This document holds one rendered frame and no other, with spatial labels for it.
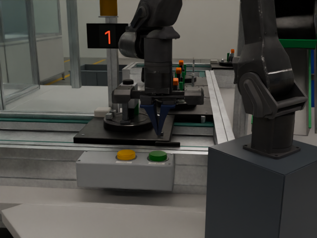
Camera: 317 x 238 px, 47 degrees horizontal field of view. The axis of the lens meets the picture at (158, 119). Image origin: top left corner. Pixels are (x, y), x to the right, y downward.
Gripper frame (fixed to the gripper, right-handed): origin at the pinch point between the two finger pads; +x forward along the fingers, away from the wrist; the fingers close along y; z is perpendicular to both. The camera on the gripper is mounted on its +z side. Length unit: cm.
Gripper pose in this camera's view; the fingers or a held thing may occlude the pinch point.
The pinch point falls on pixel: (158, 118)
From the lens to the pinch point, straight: 77.7
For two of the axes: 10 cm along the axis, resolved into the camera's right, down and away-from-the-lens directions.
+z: 0.9, -2.6, 9.6
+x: 0.0, 9.7, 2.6
